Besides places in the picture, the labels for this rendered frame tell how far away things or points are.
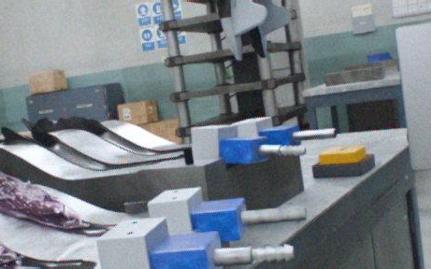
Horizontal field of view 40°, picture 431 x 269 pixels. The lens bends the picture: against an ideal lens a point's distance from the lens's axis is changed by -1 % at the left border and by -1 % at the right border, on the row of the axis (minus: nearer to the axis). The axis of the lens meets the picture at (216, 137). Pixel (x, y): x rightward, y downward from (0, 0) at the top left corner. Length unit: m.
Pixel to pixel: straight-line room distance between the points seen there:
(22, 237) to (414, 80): 0.34
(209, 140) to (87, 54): 7.67
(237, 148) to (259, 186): 0.09
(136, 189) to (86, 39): 7.66
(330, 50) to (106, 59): 2.97
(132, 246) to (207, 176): 0.24
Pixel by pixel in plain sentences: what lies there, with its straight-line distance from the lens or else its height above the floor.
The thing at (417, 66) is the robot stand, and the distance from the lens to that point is 0.39.
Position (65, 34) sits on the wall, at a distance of 8.52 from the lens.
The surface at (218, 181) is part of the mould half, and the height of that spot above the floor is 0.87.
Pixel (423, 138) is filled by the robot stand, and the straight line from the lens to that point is 0.39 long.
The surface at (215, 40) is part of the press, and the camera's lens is 5.87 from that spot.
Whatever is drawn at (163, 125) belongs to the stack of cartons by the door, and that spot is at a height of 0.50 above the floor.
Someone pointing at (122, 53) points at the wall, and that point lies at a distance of 8.06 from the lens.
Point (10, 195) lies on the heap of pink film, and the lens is 0.58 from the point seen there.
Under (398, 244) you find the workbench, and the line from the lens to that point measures 1.34.
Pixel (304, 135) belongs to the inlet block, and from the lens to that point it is 0.77.
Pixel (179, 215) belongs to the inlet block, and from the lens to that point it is 0.52.
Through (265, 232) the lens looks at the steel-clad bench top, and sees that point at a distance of 0.69.
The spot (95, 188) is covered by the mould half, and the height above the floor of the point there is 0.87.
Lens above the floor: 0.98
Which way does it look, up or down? 6 degrees down
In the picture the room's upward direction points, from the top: 8 degrees counter-clockwise
